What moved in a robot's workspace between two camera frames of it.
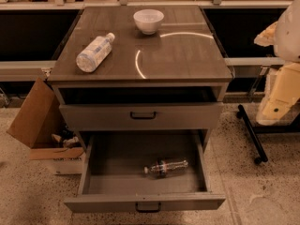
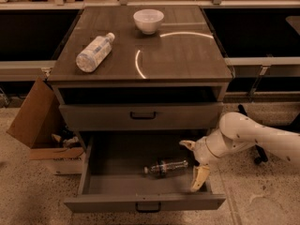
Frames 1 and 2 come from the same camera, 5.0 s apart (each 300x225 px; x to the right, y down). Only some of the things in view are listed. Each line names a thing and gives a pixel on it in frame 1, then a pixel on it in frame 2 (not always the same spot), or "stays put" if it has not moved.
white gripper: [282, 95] → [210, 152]
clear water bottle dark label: [163, 168] stays put
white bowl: [148, 21] stays put
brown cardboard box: [42, 125] stays put
